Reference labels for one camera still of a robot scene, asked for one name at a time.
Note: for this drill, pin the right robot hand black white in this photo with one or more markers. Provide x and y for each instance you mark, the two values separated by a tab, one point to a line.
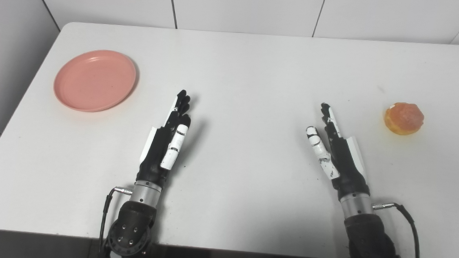
344	158

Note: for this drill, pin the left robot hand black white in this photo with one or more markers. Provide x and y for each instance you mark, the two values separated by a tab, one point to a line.
160	145

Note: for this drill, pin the orange cream puff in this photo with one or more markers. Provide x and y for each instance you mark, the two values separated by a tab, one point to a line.
403	118

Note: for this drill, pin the pink round plate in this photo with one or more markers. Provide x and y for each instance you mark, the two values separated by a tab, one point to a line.
94	80

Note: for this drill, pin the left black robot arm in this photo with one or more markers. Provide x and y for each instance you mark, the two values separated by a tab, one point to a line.
136	218

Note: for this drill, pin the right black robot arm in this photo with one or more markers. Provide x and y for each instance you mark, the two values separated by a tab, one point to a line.
365	234

